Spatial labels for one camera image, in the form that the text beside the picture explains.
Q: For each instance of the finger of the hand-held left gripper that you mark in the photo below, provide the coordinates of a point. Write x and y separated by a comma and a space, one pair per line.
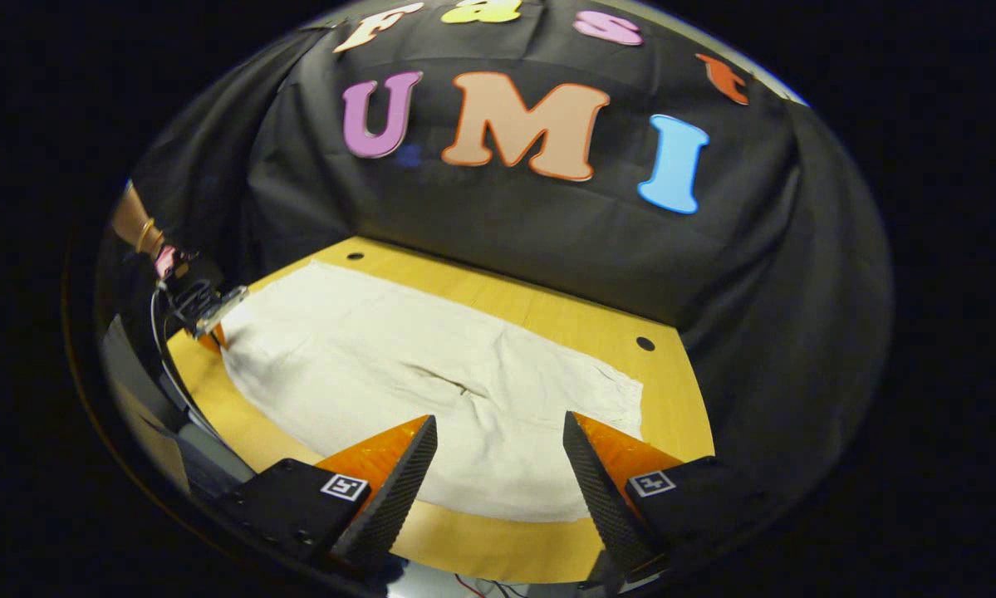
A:
213, 339

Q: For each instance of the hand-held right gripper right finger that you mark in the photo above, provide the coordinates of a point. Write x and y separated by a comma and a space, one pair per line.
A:
601, 498

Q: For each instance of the black backdrop cloth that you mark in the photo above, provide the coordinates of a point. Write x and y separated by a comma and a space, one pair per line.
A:
547, 241

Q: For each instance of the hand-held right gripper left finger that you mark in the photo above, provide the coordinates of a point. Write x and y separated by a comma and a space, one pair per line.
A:
398, 490

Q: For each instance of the white jeans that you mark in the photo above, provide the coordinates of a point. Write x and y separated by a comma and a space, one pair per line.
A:
381, 365

